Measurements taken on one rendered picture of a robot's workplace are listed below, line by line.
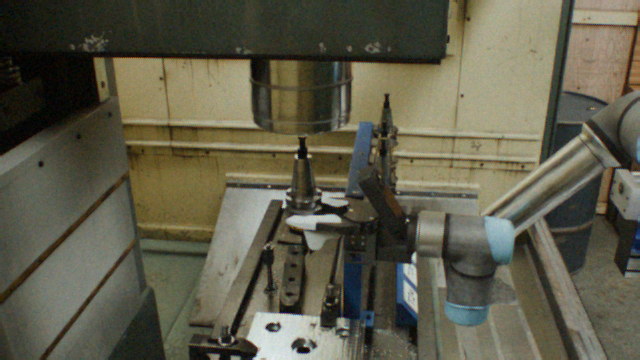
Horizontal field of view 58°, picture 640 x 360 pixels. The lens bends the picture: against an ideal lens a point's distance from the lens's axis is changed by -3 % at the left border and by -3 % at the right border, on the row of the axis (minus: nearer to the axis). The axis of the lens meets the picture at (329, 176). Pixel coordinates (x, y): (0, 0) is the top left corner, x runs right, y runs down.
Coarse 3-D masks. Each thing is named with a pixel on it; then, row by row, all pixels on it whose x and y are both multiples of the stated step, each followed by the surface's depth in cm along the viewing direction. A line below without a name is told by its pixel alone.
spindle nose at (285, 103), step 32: (256, 64) 84; (288, 64) 81; (320, 64) 81; (352, 64) 87; (256, 96) 86; (288, 96) 83; (320, 96) 83; (352, 96) 89; (288, 128) 85; (320, 128) 85
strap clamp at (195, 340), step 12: (192, 336) 113; (204, 336) 113; (216, 336) 113; (228, 336) 110; (192, 348) 111; (204, 348) 111; (216, 348) 110; (228, 348) 110; (240, 348) 110; (252, 348) 111
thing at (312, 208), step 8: (288, 192) 99; (320, 192) 98; (288, 200) 96; (296, 200) 95; (304, 200) 95; (312, 200) 95; (320, 200) 97; (288, 208) 97; (296, 208) 96; (304, 208) 96; (312, 208) 96; (320, 208) 97
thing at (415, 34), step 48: (0, 0) 77; (48, 0) 76; (96, 0) 75; (144, 0) 75; (192, 0) 74; (240, 0) 73; (288, 0) 73; (336, 0) 72; (384, 0) 72; (432, 0) 71; (0, 48) 80; (48, 48) 79; (96, 48) 78; (144, 48) 77; (192, 48) 77; (240, 48) 76; (288, 48) 75; (336, 48) 75; (384, 48) 74; (432, 48) 73
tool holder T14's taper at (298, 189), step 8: (296, 160) 94; (304, 160) 94; (296, 168) 95; (304, 168) 94; (312, 168) 95; (296, 176) 95; (304, 176) 95; (312, 176) 96; (296, 184) 95; (304, 184) 95; (312, 184) 96; (296, 192) 96; (304, 192) 95; (312, 192) 96
